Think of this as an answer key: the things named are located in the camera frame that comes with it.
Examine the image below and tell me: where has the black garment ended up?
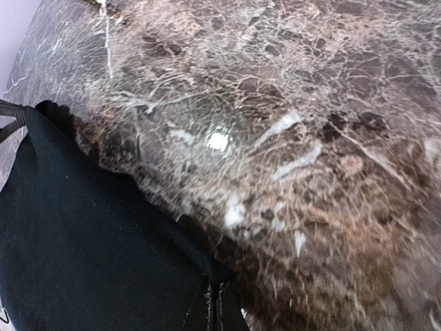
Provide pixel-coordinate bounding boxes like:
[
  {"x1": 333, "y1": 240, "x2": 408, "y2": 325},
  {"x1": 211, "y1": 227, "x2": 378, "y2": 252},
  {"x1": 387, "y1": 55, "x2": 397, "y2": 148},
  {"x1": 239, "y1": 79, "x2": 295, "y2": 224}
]
[{"x1": 1, "y1": 102, "x2": 231, "y2": 330}]

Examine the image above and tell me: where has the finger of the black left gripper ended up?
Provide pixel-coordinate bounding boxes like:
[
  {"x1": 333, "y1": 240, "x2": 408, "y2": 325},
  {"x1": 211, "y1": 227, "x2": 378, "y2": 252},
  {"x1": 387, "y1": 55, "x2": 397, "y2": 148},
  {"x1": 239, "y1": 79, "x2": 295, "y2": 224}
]
[{"x1": 0, "y1": 99, "x2": 27, "y2": 142}]

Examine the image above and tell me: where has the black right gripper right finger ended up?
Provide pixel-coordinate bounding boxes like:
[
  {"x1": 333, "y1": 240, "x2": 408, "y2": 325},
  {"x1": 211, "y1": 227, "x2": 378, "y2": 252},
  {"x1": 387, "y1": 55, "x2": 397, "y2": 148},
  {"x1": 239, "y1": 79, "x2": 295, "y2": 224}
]
[{"x1": 215, "y1": 283, "x2": 249, "y2": 331}]

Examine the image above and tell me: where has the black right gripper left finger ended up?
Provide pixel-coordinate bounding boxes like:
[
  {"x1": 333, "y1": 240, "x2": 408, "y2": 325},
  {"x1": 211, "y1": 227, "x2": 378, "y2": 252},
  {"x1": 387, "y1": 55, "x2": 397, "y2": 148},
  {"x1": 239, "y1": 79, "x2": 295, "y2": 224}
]
[{"x1": 182, "y1": 282, "x2": 216, "y2": 331}]

